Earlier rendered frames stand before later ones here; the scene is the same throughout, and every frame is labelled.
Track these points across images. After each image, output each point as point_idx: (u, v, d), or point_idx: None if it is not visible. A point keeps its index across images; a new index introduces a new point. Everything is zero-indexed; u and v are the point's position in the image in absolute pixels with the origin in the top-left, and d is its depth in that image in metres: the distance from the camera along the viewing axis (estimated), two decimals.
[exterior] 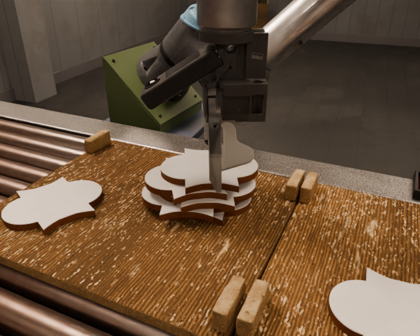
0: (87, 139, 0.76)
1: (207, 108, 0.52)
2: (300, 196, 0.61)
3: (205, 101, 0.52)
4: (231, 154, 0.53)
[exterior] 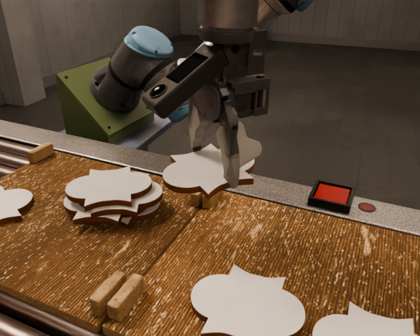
0: (30, 151, 0.85)
1: (221, 109, 0.52)
2: (203, 203, 0.70)
3: (219, 102, 0.51)
4: (244, 151, 0.55)
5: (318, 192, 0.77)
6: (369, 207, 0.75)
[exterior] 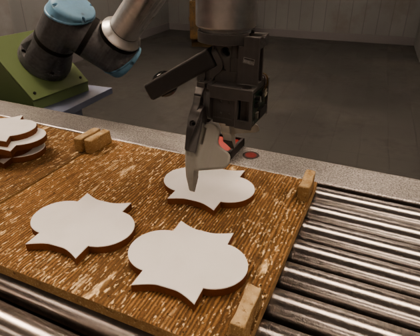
0: None
1: (194, 106, 0.52)
2: (85, 147, 0.73)
3: (193, 99, 0.52)
4: (207, 155, 0.52)
5: None
6: (253, 155, 0.77)
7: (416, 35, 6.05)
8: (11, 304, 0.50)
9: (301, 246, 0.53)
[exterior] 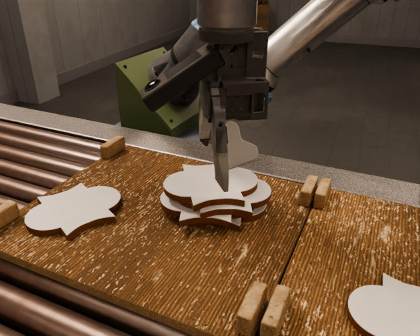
0: (103, 145, 0.77)
1: (210, 108, 0.52)
2: (314, 202, 0.62)
3: (209, 101, 0.51)
4: (236, 153, 0.53)
5: None
6: None
7: None
8: None
9: None
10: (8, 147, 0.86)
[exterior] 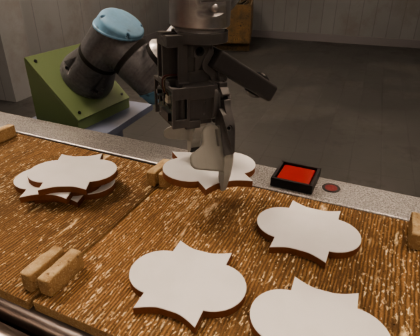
0: None
1: None
2: (159, 182, 0.68)
3: None
4: (182, 129, 0.61)
5: (281, 173, 0.74)
6: (334, 187, 0.72)
7: None
8: None
9: None
10: None
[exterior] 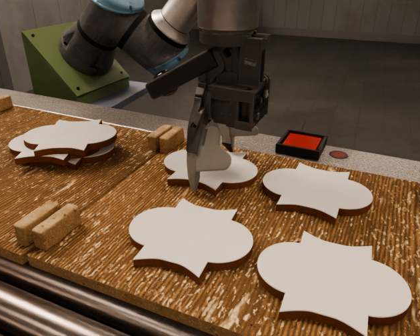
0: None
1: (195, 107, 0.52)
2: (160, 147, 0.65)
3: (195, 100, 0.52)
4: (209, 157, 0.52)
5: (287, 140, 0.72)
6: (341, 155, 0.70)
7: None
8: None
9: None
10: None
